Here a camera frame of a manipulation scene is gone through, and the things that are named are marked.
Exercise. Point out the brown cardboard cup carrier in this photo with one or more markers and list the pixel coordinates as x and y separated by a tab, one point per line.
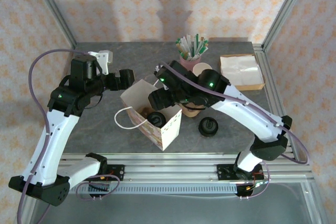
144	110

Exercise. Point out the takeout coffee cup black sleeve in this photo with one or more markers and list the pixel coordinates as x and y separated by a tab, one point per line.
208	127
156	119

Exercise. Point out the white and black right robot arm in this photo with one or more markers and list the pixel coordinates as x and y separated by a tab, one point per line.
249	111

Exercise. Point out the stack of cardboard cup carriers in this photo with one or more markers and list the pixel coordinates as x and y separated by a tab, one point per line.
193	111

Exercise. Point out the stack of paper cups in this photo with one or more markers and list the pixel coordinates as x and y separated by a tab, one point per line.
200	68

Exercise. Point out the pink cup with brown label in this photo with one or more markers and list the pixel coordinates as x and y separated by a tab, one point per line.
187	63

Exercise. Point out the green tipped white sachet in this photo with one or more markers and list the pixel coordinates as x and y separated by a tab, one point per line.
179	43
204	47
196	41

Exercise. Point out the brown tipped white sachet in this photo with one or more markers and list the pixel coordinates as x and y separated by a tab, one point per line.
179	50

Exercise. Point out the white paper napkins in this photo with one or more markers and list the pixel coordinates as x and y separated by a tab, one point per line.
241	69

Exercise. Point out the plain white sachet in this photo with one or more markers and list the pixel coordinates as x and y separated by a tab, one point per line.
188	43

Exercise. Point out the brown cardboard napkin box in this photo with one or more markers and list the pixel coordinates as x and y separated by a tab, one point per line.
246	86

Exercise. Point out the grey metal sheet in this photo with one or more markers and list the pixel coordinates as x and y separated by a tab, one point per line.
170	211

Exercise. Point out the aluminium front rail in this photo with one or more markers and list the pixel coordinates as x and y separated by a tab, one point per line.
170	169

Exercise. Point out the aluminium side rail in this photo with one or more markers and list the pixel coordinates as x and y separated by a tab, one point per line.
273	98

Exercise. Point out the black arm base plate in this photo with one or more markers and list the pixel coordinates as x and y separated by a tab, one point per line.
116	172
225	172

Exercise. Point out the aluminium frame post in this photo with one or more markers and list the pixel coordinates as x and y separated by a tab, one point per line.
287	6
52	6

